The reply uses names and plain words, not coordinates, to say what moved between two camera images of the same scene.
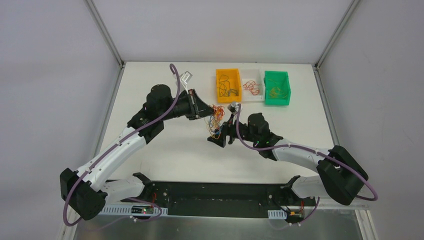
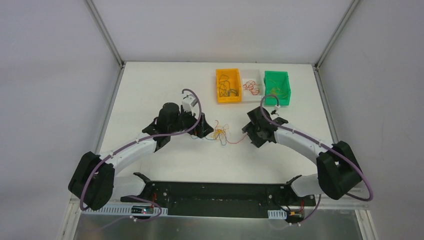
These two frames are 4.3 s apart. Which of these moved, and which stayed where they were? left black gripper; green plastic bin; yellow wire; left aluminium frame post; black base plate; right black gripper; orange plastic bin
Moved: right black gripper; left black gripper
Stayed: orange plastic bin; black base plate; left aluminium frame post; green plastic bin; yellow wire
